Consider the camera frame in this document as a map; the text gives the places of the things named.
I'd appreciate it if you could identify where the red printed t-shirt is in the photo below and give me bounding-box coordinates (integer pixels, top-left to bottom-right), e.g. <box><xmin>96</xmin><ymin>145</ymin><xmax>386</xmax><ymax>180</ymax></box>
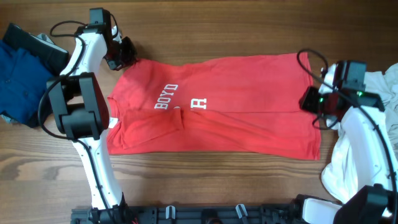
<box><xmin>106</xmin><ymin>53</ymin><xmax>321</xmax><ymax>160</ymax></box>

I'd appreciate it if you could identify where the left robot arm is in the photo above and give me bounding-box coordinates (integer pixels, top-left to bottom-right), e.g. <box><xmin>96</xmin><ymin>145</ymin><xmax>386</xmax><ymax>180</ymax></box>
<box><xmin>42</xmin><ymin>7</ymin><xmax>138</xmax><ymax>223</ymax></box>

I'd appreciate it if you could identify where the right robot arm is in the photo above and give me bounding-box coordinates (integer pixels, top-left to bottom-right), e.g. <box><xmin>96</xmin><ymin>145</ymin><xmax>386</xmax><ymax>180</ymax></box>
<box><xmin>300</xmin><ymin>60</ymin><xmax>397</xmax><ymax>223</ymax></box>

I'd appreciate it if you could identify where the black folded garment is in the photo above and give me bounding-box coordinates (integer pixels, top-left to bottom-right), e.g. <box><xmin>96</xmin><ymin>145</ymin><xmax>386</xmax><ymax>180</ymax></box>
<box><xmin>2</xmin><ymin>22</ymin><xmax>71</xmax><ymax>128</ymax></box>

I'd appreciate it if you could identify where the white t-shirt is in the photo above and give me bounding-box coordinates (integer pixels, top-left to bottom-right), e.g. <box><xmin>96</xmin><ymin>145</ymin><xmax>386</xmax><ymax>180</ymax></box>
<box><xmin>322</xmin><ymin>65</ymin><xmax>397</xmax><ymax>203</ymax></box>

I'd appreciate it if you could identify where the blue folded shirt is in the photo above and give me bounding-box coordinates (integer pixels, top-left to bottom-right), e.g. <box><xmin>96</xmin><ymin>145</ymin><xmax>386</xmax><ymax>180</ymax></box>
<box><xmin>1</xmin><ymin>42</ymin><xmax>53</xmax><ymax>128</ymax></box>

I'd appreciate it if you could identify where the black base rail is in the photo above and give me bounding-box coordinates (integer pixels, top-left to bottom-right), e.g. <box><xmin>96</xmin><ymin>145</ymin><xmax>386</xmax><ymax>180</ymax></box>
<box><xmin>70</xmin><ymin>203</ymin><xmax>312</xmax><ymax>224</ymax></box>

